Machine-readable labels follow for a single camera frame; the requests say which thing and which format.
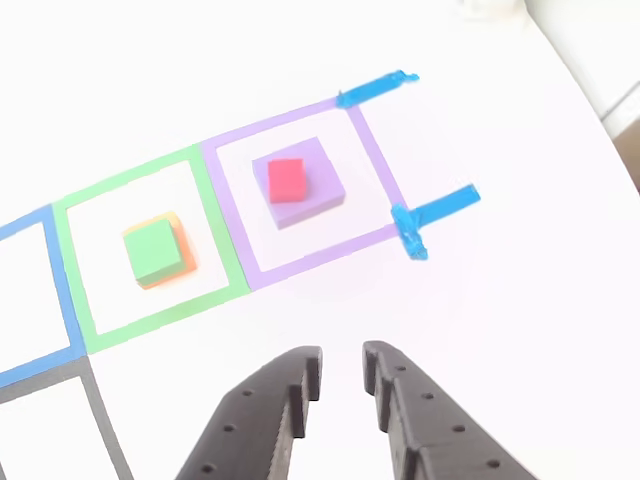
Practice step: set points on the orange cube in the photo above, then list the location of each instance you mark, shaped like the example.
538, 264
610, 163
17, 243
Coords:
187, 255

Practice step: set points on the green cube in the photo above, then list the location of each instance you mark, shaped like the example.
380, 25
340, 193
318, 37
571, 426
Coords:
152, 247

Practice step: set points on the large purple cube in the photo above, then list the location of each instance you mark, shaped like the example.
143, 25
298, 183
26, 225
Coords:
325, 190

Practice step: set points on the small red cube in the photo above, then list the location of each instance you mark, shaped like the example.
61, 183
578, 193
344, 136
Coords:
286, 180

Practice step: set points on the crumpled blue tape strip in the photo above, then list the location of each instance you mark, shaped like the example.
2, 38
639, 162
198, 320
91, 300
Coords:
410, 230

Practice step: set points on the green square frame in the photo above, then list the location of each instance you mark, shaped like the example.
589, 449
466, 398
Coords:
215, 210

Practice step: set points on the purple square frame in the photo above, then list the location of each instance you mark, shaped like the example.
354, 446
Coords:
225, 200

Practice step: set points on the blue square frame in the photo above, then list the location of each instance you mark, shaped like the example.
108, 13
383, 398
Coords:
60, 280

